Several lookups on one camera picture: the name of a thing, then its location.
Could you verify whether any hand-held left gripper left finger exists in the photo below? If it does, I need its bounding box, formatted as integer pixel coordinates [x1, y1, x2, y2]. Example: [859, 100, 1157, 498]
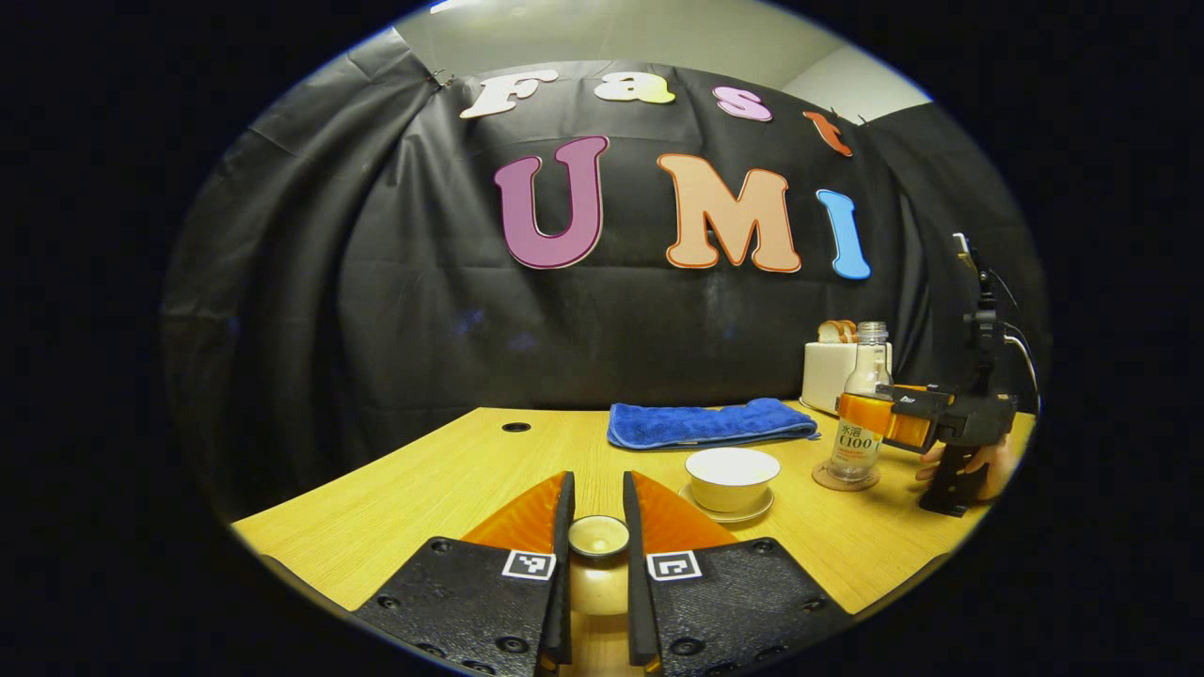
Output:
[353, 472, 577, 677]

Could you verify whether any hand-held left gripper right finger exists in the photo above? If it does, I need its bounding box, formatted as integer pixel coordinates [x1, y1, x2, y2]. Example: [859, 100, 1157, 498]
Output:
[621, 472, 852, 677]

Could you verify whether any clear glass water bottle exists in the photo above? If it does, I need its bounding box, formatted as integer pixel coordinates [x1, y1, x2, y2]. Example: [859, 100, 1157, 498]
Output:
[828, 322, 895, 483]

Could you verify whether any round cork coaster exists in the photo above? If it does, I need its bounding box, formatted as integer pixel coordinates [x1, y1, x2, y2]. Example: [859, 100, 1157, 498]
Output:
[812, 459, 882, 493]

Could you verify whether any white teacup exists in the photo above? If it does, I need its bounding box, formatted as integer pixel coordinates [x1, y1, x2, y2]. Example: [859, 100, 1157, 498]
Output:
[685, 448, 782, 513]

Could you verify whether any white toaster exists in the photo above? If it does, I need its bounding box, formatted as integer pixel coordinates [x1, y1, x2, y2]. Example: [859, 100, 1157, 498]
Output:
[800, 340, 895, 416]

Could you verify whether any white saucer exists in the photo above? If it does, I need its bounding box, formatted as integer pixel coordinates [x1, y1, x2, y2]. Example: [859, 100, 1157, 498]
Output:
[678, 484, 775, 525]

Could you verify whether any blue towel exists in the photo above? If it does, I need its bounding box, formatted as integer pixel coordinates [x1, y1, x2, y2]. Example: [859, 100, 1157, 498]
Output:
[607, 398, 821, 450]

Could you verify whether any black backdrop cloth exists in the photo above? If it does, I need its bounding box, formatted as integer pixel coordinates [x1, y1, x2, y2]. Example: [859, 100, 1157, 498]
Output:
[160, 52, 1050, 523]

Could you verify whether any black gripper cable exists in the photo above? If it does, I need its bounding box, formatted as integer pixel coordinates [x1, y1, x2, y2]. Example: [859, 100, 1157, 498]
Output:
[986, 266, 1043, 417]

